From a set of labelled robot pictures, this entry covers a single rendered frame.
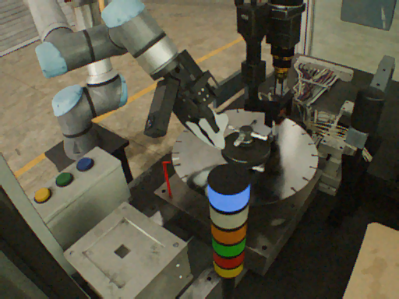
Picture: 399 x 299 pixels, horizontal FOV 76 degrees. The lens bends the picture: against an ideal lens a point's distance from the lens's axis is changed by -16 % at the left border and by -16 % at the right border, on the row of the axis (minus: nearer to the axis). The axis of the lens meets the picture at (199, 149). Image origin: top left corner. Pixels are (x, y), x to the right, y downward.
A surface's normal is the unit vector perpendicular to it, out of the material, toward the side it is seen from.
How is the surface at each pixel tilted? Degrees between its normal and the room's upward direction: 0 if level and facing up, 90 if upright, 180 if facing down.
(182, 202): 0
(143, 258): 0
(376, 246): 0
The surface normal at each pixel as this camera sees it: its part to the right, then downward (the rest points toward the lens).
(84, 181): -0.07, -0.77
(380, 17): -0.62, 0.53
